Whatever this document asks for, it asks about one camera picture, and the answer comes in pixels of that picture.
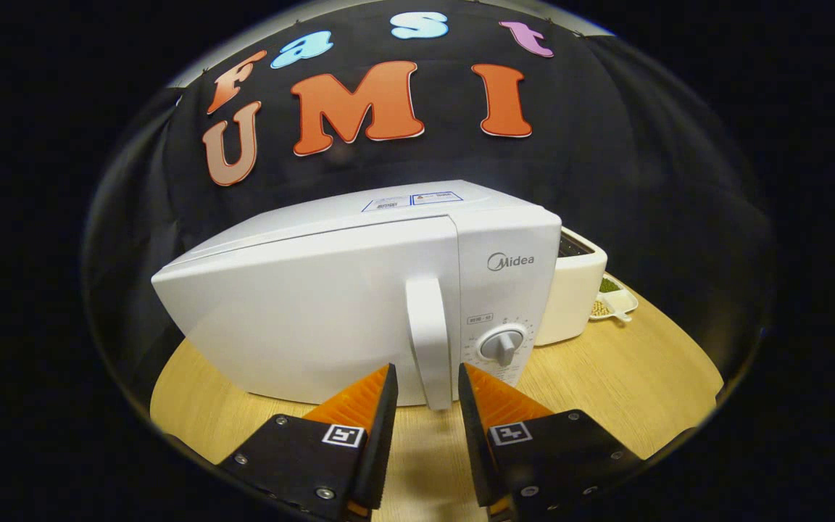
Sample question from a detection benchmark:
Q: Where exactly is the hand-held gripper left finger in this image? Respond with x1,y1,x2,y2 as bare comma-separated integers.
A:
216,363,399,522

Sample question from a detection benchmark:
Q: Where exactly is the white divided dish with beans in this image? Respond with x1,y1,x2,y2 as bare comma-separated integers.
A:
589,274,639,323

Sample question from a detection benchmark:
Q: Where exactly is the white microwave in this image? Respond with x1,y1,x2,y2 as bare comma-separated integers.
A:
151,180,563,412

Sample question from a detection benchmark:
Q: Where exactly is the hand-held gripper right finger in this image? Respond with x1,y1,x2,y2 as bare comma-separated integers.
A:
458,362,643,522

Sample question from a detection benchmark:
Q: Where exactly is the cream white toaster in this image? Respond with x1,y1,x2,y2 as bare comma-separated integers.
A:
533,226,608,347

